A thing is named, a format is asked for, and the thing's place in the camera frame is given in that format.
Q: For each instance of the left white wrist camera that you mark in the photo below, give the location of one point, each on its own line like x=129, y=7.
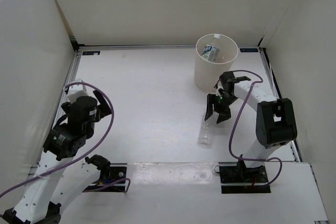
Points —
x=75, y=91

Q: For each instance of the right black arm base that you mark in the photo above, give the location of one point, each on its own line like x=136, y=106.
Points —
x=237, y=180

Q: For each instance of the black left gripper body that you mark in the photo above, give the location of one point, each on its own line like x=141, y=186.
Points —
x=97, y=116

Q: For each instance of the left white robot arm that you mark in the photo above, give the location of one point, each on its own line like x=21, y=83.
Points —
x=60, y=178

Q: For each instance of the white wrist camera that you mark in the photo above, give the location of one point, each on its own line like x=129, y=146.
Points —
x=75, y=91
x=219, y=90

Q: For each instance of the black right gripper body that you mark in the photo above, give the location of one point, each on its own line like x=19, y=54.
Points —
x=224, y=101

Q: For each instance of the clear bottle green white label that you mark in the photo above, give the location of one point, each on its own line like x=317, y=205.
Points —
x=212, y=49

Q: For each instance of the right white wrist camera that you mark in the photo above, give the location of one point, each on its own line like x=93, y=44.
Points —
x=219, y=90

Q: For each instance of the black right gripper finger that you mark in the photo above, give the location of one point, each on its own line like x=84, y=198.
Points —
x=209, y=106
x=223, y=117

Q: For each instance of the black xdof label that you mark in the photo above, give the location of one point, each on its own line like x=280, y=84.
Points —
x=248, y=50
x=91, y=53

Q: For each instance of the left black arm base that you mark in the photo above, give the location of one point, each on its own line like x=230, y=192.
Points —
x=114, y=173

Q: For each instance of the black XDOF label left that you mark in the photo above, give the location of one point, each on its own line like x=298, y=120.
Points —
x=91, y=53

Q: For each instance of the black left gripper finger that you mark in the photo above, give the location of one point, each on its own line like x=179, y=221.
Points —
x=104, y=112
x=104, y=107

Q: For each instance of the clear unlabeled plastic bottle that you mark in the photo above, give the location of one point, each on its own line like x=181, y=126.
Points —
x=205, y=136

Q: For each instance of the white round bin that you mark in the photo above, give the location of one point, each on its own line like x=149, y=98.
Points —
x=207, y=73

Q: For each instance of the black XDOF label right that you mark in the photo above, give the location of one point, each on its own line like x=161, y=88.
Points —
x=248, y=50

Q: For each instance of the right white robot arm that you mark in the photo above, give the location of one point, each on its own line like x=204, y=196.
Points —
x=275, y=126

